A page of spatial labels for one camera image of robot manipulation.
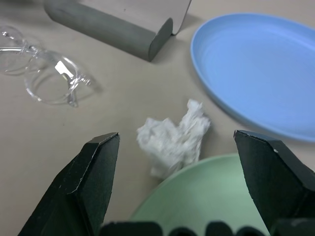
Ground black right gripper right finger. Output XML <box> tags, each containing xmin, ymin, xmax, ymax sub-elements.
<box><xmin>233</xmin><ymin>130</ymin><xmax>315</xmax><ymax>232</ymax></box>

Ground clear plastic eyeglasses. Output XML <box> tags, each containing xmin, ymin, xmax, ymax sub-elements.
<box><xmin>0</xmin><ymin>24</ymin><xmax>103</xmax><ymax>109</ymax></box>

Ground blue plate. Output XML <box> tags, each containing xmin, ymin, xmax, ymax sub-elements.
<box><xmin>190</xmin><ymin>12</ymin><xmax>315</xmax><ymax>143</ymax></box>

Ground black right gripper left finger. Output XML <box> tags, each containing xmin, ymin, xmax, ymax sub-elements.
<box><xmin>18</xmin><ymin>132</ymin><xmax>121</xmax><ymax>236</ymax></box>

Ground crumpled white tissue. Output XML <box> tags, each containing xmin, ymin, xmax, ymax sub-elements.
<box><xmin>136</xmin><ymin>98</ymin><xmax>212</xmax><ymax>178</ymax></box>

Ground green plate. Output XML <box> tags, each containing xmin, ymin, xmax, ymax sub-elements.
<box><xmin>127</xmin><ymin>153</ymin><xmax>271</xmax><ymax>236</ymax></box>

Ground grey glasses case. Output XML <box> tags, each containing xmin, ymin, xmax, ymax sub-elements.
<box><xmin>43</xmin><ymin>0</ymin><xmax>193</xmax><ymax>62</ymax></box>

